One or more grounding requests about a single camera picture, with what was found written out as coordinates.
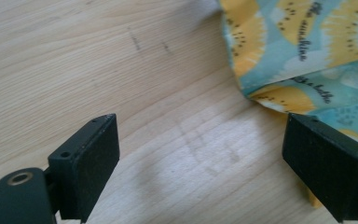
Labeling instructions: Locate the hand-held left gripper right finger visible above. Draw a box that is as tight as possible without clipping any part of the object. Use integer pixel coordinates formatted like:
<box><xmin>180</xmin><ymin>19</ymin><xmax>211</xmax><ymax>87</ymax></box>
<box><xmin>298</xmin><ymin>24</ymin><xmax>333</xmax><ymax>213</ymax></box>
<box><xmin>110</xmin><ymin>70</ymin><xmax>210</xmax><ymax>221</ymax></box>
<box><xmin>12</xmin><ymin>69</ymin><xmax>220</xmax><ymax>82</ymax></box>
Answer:
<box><xmin>282</xmin><ymin>112</ymin><xmax>358</xmax><ymax>224</ymax></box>

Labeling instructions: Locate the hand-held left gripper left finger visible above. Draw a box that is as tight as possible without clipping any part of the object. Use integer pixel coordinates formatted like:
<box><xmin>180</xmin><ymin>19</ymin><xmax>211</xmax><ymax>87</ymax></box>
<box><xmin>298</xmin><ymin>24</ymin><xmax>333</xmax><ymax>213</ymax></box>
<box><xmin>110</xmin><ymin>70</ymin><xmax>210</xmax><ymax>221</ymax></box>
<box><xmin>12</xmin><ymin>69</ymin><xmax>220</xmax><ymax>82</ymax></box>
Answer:
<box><xmin>47</xmin><ymin>113</ymin><xmax>121</xmax><ymax>224</ymax></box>

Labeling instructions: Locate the teal yellow fruit print cloth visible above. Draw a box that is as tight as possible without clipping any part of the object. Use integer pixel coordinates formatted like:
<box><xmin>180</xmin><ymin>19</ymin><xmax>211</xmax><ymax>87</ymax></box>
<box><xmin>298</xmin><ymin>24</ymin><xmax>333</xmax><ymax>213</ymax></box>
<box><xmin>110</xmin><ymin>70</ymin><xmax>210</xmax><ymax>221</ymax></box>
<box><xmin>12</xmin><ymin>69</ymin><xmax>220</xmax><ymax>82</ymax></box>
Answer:
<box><xmin>218</xmin><ymin>0</ymin><xmax>358</xmax><ymax>209</ymax></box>

